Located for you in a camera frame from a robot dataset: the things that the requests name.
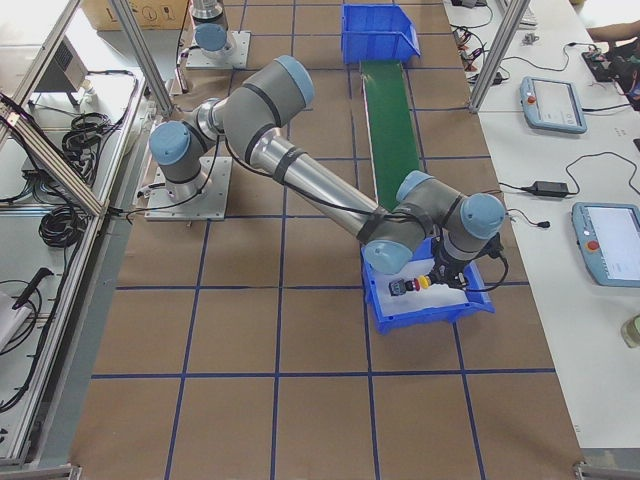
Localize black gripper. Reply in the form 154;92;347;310
428;244;473;292

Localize yellow push button switch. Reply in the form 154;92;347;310
416;275;432;289

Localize red push button switch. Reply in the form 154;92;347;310
388;279;421;297

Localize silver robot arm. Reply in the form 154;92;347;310
191;0;236;63
149;55;506;296

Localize white foam pad right bin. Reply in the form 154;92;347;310
372;275;468;316

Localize right blue plastic bin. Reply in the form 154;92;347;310
362;239;495;334

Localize blue plastic bin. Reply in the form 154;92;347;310
340;4;421;64
362;239;495;334

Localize black power adapter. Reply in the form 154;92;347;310
531;181;571;198

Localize green conveyor belt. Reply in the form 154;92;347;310
360;60;420;210

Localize near teach pendant tablet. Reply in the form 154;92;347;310
571;202;639;288

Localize teach pendant tablet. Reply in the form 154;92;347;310
519;76;587;134
571;202;639;288

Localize far teach pendant tablet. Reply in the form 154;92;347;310
519;76;587;134

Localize left blue plastic bin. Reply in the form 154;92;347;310
340;4;421;64

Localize aluminium frame post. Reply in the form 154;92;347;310
468;0;529;114

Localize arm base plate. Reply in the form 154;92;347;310
143;156;232;221
186;25;251;70

